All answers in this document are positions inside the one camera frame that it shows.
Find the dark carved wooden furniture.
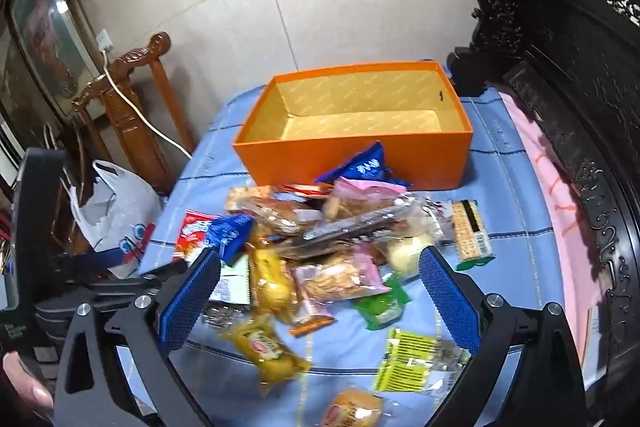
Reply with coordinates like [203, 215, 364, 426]
[447, 0, 640, 427]

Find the dark long snack packet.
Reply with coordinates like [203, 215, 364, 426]
[290, 194, 426, 258]

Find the brown carved wooden chair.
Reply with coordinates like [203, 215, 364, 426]
[70, 32, 196, 198]

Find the green snack packet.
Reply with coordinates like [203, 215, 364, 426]
[352, 277, 411, 330]

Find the pink cookie packet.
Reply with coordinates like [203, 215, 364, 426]
[292, 247, 391, 308]
[322, 177, 408, 220]

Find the clear white bun packet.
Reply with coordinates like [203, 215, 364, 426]
[380, 207, 446, 280]

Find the blue cookie packet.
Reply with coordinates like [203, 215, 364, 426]
[205, 213, 256, 265]

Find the blue checked cloth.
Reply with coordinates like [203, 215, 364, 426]
[120, 79, 601, 427]

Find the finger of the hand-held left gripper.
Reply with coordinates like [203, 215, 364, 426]
[85, 284, 161, 308]
[112, 259, 188, 289]

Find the orange-trimmed cracker packet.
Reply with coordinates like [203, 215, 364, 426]
[290, 297, 336, 338]

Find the white and green packet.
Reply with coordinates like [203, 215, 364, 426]
[207, 254, 251, 305]

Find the orange cardboard box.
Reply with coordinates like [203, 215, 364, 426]
[232, 61, 473, 192]

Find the silver foil packet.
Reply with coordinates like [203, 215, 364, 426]
[200, 302, 243, 333]

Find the yellow-green snack packet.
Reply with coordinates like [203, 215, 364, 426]
[372, 327, 473, 395]

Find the white power cable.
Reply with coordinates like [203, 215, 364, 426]
[102, 49, 193, 158]

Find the white wall socket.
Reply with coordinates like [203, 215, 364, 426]
[95, 28, 116, 55]

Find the large framed painting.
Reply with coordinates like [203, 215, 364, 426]
[5, 0, 101, 118]

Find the clear bread packet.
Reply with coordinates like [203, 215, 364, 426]
[225, 184, 321, 235]

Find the green-trimmed cracker packet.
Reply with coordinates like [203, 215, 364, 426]
[450, 199, 496, 273]

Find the round bun packet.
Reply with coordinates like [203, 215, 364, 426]
[320, 384, 401, 427]

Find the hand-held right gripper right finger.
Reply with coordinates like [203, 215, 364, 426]
[417, 244, 588, 427]

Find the white plastic bag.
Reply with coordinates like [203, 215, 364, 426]
[67, 159, 163, 268]

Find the small blue snack packet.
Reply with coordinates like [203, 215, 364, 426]
[315, 141, 413, 190]

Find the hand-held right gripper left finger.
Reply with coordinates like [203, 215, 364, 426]
[52, 249, 223, 427]

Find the red snack packet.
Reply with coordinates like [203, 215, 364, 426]
[172, 209, 221, 265]

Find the person's left hand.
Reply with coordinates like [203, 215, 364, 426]
[0, 349, 55, 414]

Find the pink cloth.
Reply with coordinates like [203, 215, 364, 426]
[500, 89, 608, 388]

